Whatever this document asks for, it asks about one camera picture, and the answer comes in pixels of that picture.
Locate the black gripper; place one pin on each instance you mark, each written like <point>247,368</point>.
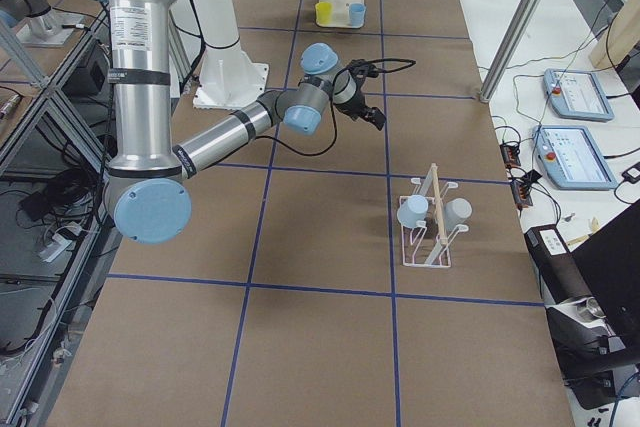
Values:
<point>351,105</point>

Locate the light blue plastic cup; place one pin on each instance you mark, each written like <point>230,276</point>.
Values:
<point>412,210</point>

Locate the grey plastic cup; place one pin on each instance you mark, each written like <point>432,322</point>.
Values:
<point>456,212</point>

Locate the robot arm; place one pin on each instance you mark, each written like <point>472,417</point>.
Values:
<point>145,193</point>

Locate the yellow plastic cup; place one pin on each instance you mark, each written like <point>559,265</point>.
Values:
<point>323,14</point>

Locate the cream rabbit serving tray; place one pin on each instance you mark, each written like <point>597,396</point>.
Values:
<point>340,16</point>

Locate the near teach pendant tablet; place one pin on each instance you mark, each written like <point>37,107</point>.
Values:
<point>571,158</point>

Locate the teach pendant tablet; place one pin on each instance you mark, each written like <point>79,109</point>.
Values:
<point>571,158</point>
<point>578,95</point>

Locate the far teach pendant tablet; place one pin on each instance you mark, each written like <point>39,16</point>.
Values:
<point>578,95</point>

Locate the black label printer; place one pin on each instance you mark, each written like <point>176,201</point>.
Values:
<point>558,276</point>

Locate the black monitor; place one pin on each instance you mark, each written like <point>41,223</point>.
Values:
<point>609,264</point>

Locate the white wire cup rack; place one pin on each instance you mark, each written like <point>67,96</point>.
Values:
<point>429,245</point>

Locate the aluminium frame post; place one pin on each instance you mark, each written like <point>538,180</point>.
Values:
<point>513,35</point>

